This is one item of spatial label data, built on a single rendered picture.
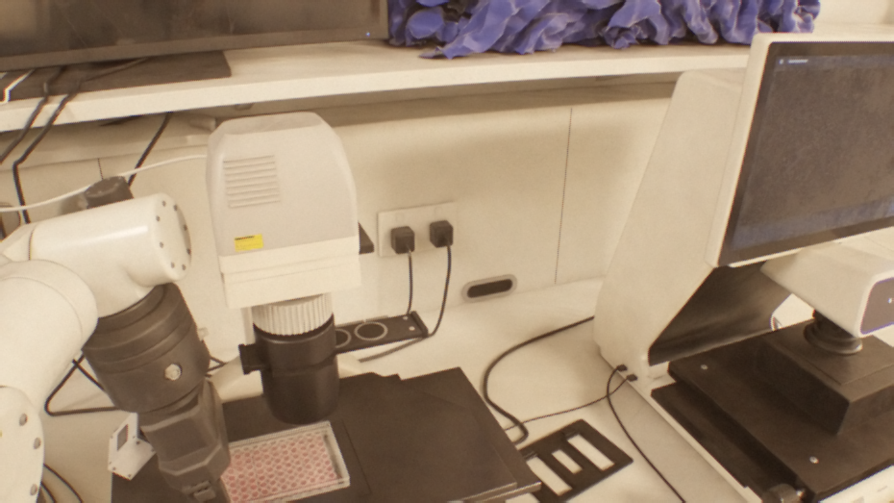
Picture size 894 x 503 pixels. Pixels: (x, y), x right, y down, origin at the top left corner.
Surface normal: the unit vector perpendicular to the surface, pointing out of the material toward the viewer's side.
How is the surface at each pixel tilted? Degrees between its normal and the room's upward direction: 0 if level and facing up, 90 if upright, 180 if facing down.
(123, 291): 94
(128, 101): 90
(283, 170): 73
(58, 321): 67
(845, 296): 80
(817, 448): 0
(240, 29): 86
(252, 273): 90
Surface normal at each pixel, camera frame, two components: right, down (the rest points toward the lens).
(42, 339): 0.92, -0.37
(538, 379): 0.01, -0.89
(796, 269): -0.95, -0.01
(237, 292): 0.37, 0.42
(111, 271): 0.08, 0.51
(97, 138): 0.21, -0.70
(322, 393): 0.65, 0.35
